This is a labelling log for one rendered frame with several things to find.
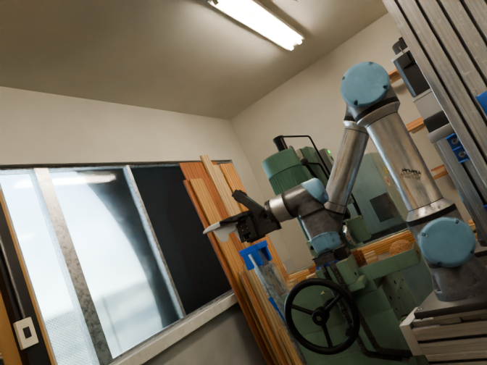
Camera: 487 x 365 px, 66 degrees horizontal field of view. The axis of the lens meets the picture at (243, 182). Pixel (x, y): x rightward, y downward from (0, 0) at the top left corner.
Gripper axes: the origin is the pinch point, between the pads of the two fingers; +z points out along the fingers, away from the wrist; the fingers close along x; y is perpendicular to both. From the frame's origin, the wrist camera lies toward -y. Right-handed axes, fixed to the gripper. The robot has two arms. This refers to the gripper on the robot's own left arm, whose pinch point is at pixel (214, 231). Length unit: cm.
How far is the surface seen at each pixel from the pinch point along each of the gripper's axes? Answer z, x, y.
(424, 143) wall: -100, 286, -56
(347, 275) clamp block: -23, 51, 27
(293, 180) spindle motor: -15, 65, -21
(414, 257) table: -48, 59, 29
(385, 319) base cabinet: -27, 63, 47
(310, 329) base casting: 4, 66, 42
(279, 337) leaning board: 73, 194, 56
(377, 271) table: -33, 60, 30
